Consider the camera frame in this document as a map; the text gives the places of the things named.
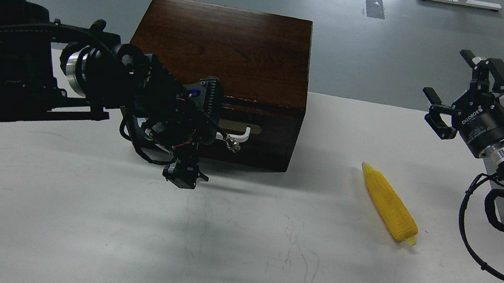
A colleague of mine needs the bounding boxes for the white table leg base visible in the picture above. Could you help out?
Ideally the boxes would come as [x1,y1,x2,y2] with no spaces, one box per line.
[422,0,503,12]

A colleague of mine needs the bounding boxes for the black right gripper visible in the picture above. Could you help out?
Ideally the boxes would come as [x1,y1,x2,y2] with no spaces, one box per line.
[422,49,504,159]

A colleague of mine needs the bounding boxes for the wooden drawer with white handle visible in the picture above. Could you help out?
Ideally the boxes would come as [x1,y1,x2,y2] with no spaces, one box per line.
[199,104,304,173]

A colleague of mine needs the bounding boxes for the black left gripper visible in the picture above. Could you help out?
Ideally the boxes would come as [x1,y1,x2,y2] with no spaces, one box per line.
[130,68,224,189]

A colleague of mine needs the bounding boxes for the dark wooden drawer cabinet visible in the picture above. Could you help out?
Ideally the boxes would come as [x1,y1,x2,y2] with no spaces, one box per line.
[112,0,321,175]

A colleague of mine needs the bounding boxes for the yellow corn cob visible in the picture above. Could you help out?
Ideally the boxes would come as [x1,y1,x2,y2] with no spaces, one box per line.
[361,162,419,246]

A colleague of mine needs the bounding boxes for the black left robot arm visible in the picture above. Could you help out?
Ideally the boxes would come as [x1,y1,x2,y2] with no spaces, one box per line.
[0,0,223,189]

